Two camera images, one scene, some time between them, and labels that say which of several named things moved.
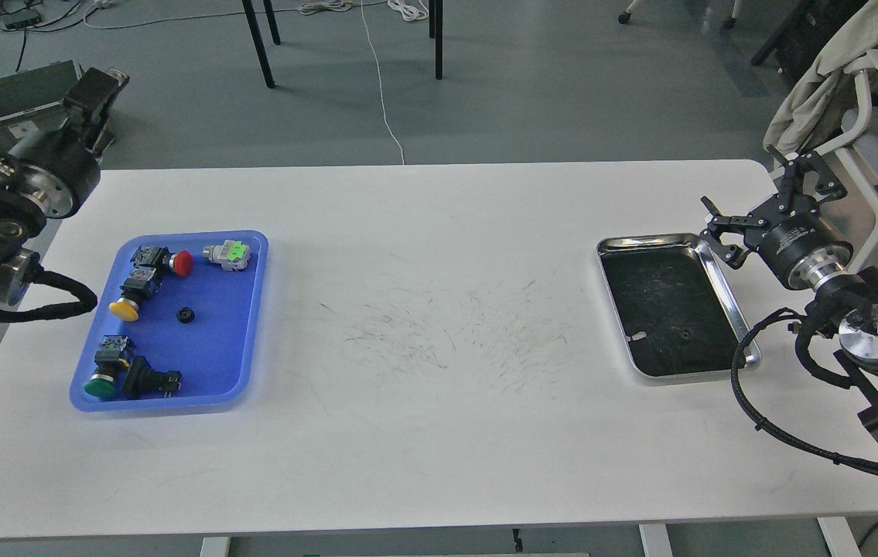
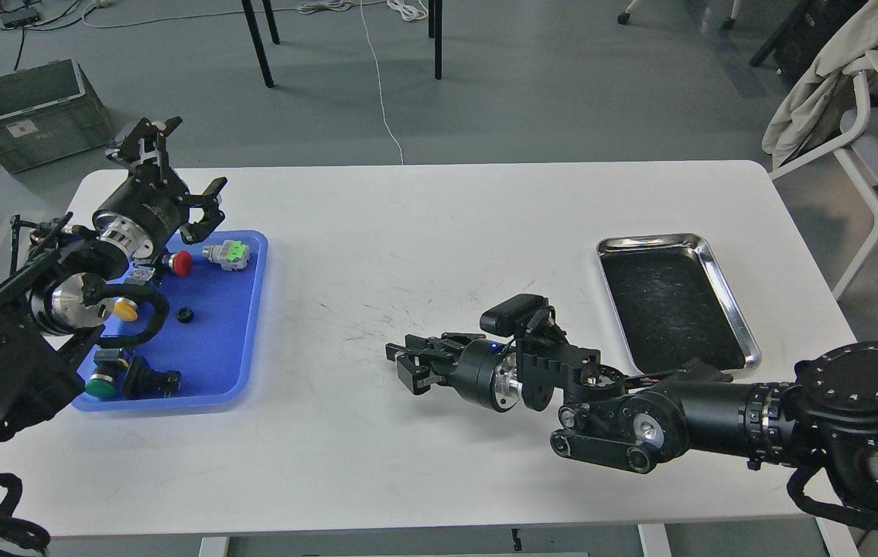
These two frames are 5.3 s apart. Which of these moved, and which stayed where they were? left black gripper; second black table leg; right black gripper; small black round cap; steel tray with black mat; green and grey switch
Moved: right black gripper; left black gripper
Stayed: green and grey switch; second black table leg; small black round cap; steel tray with black mat
